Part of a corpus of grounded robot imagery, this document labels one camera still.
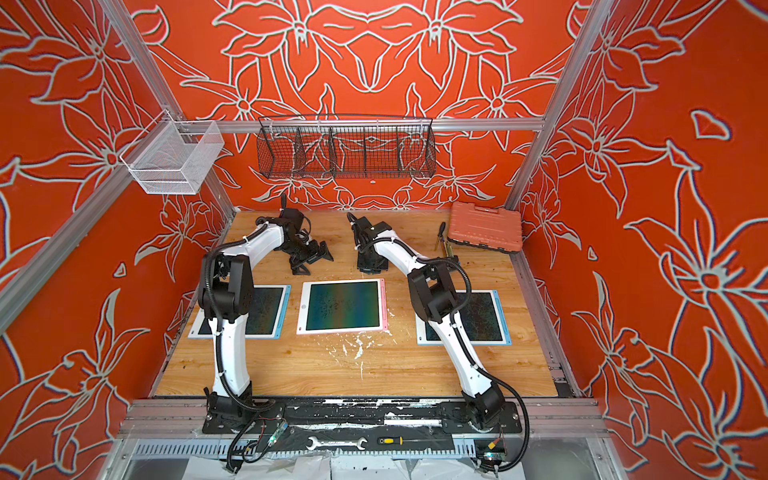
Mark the yellow handled screwdriver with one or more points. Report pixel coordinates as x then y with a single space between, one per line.
398 440

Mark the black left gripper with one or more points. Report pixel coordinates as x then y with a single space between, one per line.
314 256

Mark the white slotted cable duct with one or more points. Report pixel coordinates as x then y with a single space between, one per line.
152 449

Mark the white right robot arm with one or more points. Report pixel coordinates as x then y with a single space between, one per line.
439 288

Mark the clear plastic wall bin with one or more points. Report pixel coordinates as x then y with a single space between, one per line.
173 157

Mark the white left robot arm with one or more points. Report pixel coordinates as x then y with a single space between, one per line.
225 296

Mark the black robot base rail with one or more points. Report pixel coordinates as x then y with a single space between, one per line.
448 415

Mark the black wire wall basket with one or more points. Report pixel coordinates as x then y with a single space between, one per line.
346 147

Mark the silver combination wrench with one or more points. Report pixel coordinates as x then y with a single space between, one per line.
316 443

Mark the red plastic tool case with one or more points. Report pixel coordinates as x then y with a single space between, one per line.
495 229

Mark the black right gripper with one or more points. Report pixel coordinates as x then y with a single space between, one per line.
371 258

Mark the blue tablet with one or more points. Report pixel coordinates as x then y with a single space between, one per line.
267 312
482 318

